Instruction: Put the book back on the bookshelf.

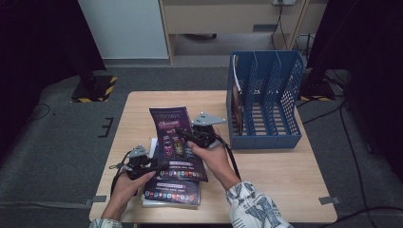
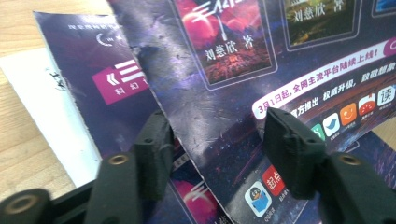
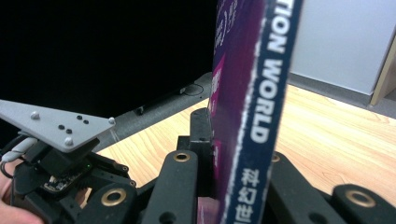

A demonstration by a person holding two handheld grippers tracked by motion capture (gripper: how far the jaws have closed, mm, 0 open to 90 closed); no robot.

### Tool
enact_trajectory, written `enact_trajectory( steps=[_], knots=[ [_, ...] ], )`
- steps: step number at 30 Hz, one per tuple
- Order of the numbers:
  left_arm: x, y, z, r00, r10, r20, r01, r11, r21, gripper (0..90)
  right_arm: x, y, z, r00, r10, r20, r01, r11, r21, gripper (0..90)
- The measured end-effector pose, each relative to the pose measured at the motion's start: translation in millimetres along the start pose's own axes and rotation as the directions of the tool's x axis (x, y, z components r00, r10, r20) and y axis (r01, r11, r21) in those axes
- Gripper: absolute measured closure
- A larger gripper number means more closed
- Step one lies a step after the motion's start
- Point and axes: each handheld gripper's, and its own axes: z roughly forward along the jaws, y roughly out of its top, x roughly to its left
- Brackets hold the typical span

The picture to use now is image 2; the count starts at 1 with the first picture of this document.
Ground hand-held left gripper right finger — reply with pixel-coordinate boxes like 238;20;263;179
262;106;329;201

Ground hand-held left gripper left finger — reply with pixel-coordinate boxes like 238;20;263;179
133;108;176;202

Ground white book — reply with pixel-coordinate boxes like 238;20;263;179
0;46;104;189

